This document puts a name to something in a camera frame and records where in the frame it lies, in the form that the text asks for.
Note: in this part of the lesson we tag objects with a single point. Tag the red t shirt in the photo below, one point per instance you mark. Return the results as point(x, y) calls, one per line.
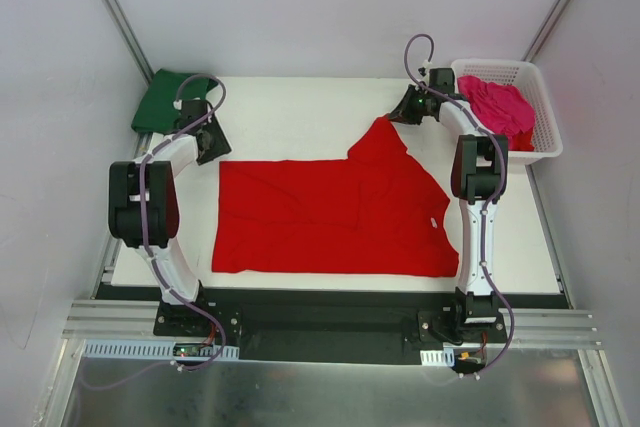
point(375, 212)

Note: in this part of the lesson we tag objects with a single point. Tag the pink t shirt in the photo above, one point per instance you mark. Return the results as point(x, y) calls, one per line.
point(500, 108)

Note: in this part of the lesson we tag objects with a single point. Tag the right white slotted cable duct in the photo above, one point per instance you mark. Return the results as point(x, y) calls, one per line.
point(438, 358)

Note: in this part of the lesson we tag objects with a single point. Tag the aluminium frame rail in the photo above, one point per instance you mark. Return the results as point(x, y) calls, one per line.
point(533, 328)

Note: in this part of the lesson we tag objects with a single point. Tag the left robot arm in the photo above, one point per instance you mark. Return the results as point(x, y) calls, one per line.
point(143, 209)

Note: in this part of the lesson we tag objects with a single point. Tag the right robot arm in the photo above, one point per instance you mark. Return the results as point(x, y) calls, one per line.
point(478, 181)

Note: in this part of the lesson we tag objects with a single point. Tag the left white slotted cable duct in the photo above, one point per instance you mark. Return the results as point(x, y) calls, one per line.
point(158, 350)

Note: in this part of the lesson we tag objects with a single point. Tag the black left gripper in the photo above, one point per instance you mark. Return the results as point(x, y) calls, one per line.
point(216, 140)

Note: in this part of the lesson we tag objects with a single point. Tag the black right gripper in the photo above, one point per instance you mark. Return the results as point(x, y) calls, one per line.
point(403, 110)

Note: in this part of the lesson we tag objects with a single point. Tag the white plastic laundry basket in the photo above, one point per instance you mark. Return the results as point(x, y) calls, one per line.
point(527, 78)

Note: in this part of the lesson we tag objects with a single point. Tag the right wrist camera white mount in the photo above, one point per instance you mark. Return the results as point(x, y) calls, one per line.
point(425, 68)

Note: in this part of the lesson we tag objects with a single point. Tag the white slotted cable duct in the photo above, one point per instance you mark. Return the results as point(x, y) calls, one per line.
point(438, 358)
point(158, 350)

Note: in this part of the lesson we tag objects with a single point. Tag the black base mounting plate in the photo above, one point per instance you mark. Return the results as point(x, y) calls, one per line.
point(399, 347)

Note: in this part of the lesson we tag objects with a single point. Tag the folded green t shirt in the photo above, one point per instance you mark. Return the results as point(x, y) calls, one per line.
point(156, 112)

